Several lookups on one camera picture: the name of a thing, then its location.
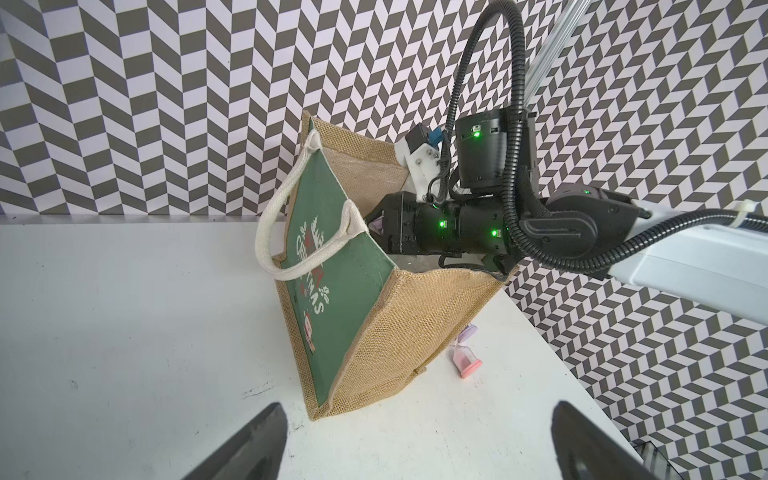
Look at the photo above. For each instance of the purple hourglass front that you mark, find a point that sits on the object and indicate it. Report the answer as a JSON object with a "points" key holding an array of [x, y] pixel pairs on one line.
{"points": [[377, 226]]}

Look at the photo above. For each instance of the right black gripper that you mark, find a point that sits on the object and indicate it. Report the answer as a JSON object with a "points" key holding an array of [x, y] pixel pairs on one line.
{"points": [[470, 221]]}

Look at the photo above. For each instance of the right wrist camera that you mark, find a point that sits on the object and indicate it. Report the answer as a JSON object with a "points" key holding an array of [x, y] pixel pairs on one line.
{"points": [[420, 157]]}

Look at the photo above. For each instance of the purple hourglass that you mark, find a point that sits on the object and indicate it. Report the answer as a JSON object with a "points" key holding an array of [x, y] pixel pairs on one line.
{"points": [[377, 226], [466, 333]]}

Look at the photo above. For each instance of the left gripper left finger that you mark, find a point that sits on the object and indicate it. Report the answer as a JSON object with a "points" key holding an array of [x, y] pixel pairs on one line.
{"points": [[252, 453]]}

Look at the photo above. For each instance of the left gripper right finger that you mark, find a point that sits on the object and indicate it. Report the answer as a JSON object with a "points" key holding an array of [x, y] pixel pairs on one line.
{"points": [[584, 451]]}

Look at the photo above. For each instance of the pink hourglass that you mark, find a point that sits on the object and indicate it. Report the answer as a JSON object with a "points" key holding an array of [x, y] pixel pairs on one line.
{"points": [[465, 361]]}

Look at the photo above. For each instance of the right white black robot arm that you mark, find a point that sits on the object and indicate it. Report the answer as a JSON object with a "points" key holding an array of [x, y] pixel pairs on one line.
{"points": [[716, 257]]}

